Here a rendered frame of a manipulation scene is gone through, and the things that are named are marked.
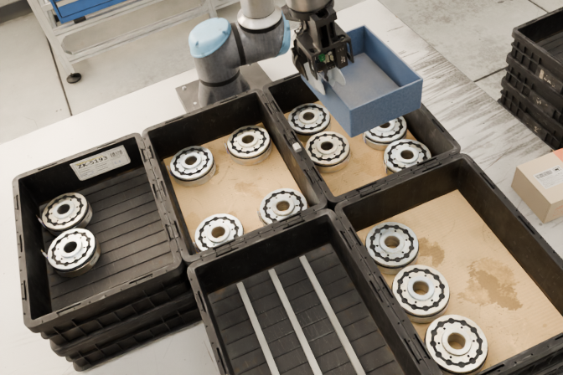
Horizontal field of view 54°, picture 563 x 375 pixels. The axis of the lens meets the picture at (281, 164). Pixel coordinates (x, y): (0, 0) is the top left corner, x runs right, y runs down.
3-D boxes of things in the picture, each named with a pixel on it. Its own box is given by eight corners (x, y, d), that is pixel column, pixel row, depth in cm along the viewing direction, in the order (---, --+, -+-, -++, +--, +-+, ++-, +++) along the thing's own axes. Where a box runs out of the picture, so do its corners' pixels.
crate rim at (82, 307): (16, 183, 126) (11, 177, 124) (142, 136, 130) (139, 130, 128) (29, 336, 100) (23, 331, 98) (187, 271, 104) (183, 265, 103)
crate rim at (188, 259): (142, 136, 130) (139, 130, 128) (260, 93, 135) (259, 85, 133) (187, 271, 104) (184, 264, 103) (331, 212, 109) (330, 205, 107)
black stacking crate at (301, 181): (156, 163, 137) (141, 131, 129) (266, 121, 142) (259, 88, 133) (200, 295, 112) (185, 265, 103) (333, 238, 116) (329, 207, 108)
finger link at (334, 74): (339, 106, 100) (331, 69, 93) (324, 87, 103) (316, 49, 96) (354, 99, 100) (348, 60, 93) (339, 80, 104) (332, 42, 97)
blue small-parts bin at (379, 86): (301, 78, 112) (297, 49, 107) (364, 52, 116) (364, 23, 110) (351, 138, 100) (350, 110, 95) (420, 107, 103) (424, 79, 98)
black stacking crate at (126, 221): (36, 208, 133) (12, 178, 124) (154, 164, 137) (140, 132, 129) (54, 356, 107) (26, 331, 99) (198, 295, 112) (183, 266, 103)
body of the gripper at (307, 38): (315, 84, 91) (302, 25, 82) (293, 56, 97) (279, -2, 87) (356, 64, 92) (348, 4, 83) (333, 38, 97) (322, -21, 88)
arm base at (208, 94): (192, 94, 163) (183, 66, 156) (239, 75, 166) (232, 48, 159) (210, 122, 153) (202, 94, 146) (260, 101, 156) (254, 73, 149)
